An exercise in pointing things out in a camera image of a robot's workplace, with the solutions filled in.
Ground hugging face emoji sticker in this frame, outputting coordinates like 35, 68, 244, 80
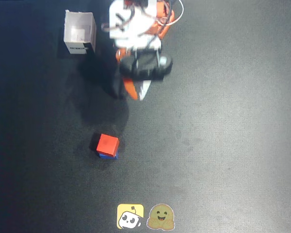
146, 203, 176, 230

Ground yellow robot sticker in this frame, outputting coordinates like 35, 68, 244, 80
116, 203, 145, 230

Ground blue cube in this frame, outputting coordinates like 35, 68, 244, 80
97, 150, 120, 161

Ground black camera cable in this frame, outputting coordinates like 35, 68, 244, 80
145, 0, 175, 49

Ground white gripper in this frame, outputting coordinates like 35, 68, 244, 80
113, 35, 162, 101

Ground red cube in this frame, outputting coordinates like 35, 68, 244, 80
96, 133, 120, 158

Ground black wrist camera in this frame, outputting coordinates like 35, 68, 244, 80
118, 51, 174, 81

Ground orange robot base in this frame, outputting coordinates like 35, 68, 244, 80
145, 0, 176, 41

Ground white cardboard box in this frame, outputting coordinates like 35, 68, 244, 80
63, 9, 97, 55

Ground white and red servo wires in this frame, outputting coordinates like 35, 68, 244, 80
155, 0, 185, 27

